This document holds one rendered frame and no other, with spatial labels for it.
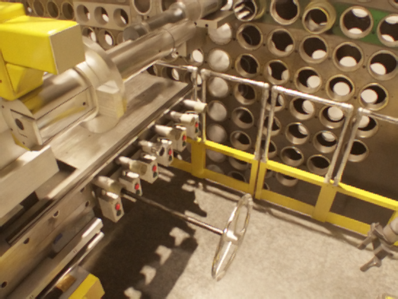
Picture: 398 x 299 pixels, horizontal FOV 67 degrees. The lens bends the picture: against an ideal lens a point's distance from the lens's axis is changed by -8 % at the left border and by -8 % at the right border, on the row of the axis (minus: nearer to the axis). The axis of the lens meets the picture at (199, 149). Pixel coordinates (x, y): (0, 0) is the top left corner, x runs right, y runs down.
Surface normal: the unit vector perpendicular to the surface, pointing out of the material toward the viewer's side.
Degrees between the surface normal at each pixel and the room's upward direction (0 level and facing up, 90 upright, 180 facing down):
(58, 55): 90
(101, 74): 90
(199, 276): 0
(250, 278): 0
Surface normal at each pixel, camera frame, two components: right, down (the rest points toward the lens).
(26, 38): -0.47, 0.54
